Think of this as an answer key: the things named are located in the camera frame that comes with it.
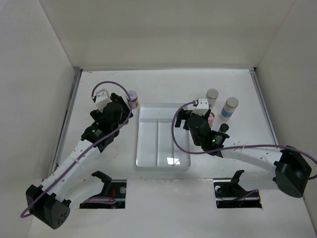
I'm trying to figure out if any pink cap spice bottle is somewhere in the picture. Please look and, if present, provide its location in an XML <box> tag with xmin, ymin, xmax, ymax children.
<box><xmin>208</xmin><ymin>112</ymin><xmax>215</xmax><ymax>129</ymax></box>

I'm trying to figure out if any small black cap spice bottle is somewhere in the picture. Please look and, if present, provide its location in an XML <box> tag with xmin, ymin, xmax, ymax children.
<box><xmin>218</xmin><ymin>123</ymin><xmax>229</xmax><ymax>133</ymax></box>

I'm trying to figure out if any red label spice jar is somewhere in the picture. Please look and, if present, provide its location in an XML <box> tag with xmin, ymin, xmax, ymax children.
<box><xmin>126</xmin><ymin>90</ymin><xmax>139</xmax><ymax>109</ymax></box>

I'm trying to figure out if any silver cap blue bottle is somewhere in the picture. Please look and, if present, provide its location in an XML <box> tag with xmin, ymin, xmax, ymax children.
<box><xmin>206</xmin><ymin>88</ymin><xmax>218</xmax><ymax>110</ymax></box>

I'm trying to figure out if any silver cap blue-band bottle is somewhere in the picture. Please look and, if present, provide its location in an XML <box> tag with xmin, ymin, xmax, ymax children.
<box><xmin>219</xmin><ymin>97</ymin><xmax>239</xmax><ymax>121</ymax></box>

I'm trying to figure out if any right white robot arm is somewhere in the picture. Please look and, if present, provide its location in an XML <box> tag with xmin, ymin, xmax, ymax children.
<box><xmin>172</xmin><ymin>108</ymin><xmax>316</xmax><ymax>198</ymax></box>

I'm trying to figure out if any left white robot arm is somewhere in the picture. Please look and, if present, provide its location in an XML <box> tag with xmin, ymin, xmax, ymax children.
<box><xmin>26</xmin><ymin>91</ymin><xmax>133</xmax><ymax>230</ymax></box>

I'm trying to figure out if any clear acrylic organizer tray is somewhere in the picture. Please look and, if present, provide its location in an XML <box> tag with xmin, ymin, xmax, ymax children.
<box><xmin>136</xmin><ymin>103</ymin><xmax>191</xmax><ymax>172</ymax></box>

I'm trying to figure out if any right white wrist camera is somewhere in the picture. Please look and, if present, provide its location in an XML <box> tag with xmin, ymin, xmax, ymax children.
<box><xmin>191</xmin><ymin>98</ymin><xmax>210</xmax><ymax>116</ymax></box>

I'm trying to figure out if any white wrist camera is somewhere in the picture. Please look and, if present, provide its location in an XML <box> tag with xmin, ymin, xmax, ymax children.
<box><xmin>191</xmin><ymin>98</ymin><xmax>210</xmax><ymax>116</ymax></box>
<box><xmin>95</xmin><ymin>89</ymin><xmax>112</xmax><ymax>112</ymax></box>

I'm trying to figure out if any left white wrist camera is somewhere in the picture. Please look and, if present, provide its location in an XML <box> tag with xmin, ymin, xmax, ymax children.
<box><xmin>95</xmin><ymin>89</ymin><xmax>112</xmax><ymax>112</ymax></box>

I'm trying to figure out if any left aluminium frame rail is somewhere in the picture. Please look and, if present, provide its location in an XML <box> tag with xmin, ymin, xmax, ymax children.
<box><xmin>47</xmin><ymin>66</ymin><xmax>83</xmax><ymax>176</ymax></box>

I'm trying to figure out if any aluminium frame rail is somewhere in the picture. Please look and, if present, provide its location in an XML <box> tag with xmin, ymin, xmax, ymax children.
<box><xmin>249</xmin><ymin>68</ymin><xmax>278</xmax><ymax>145</ymax></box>
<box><xmin>47</xmin><ymin>66</ymin><xmax>83</xmax><ymax>176</ymax></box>

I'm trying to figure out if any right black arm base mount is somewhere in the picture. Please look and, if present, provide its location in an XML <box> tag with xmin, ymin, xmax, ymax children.
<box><xmin>213</xmin><ymin>170</ymin><xmax>262</xmax><ymax>209</ymax></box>

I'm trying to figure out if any right aluminium frame rail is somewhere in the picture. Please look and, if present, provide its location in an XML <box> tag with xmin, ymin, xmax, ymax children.
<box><xmin>249</xmin><ymin>68</ymin><xmax>278</xmax><ymax>145</ymax></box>

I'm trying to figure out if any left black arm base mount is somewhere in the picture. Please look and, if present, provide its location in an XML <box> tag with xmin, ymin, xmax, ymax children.
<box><xmin>79</xmin><ymin>171</ymin><xmax>127</xmax><ymax>209</ymax></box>

